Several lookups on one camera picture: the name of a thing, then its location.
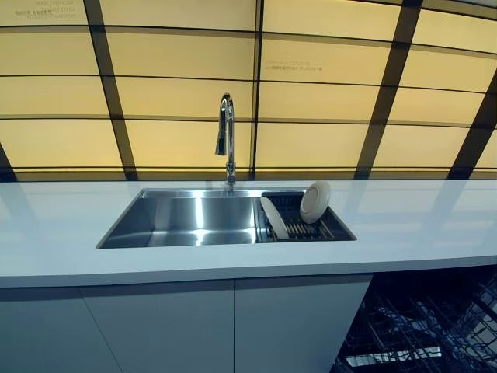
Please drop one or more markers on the white round plate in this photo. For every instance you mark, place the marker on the white round plate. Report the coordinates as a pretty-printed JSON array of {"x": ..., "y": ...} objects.
[
  {"x": 275, "y": 218},
  {"x": 315, "y": 202}
]

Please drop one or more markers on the chrome gooseneck kitchen faucet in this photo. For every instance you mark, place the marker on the chrome gooseneck kitchen faucet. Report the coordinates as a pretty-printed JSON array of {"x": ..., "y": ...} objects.
[{"x": 230, "y": 132}]

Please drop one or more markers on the black dish drying rack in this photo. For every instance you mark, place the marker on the black dish drying rack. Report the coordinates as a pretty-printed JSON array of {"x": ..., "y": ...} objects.
[{"x": 306, "y": 227}]

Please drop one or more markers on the stainless steel sink basin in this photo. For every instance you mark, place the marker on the stainless steel sink basin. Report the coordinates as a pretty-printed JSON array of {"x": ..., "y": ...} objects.
[{"x": 186, "y": 221}]

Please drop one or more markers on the grey cabinet door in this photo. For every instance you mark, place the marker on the grey cabinet door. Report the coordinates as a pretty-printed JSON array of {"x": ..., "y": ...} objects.
[
  {"x": 42, "y": 334},
  {"x": 163, "y": 330},
  {"x": 291, "y": 322}
]

